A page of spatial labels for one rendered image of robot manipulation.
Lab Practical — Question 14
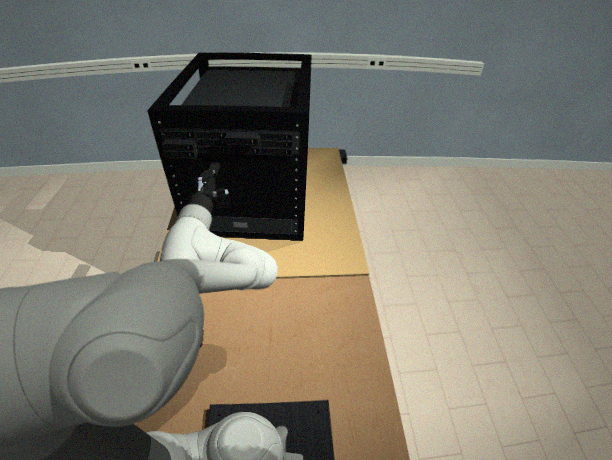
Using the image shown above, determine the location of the tan flat board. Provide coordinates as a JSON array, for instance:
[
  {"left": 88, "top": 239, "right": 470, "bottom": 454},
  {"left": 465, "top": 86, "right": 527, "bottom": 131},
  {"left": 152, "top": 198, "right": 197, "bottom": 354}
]
[{"left": 222, "top": 148, "right": 369, "bottom": 278}]

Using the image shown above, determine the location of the black server rack frame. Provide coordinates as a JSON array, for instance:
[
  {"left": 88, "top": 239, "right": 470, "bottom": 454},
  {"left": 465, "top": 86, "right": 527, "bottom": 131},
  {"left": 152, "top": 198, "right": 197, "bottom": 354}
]
[{"left": 147, "top": 53, "right": 312, "bottom": 241}]

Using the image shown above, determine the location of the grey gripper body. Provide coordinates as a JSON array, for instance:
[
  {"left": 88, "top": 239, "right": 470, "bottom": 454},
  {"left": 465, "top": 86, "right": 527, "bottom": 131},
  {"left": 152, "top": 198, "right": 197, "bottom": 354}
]
[{"left": 185, "top": 186, "right": 214, "bottom": 214}]

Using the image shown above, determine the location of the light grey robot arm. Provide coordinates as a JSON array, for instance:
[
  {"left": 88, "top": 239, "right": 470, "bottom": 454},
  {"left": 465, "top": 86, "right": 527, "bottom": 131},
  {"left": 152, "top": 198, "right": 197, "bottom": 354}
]
[{"left": 0, "top": 204, "right": 303, "bottom": 460}]

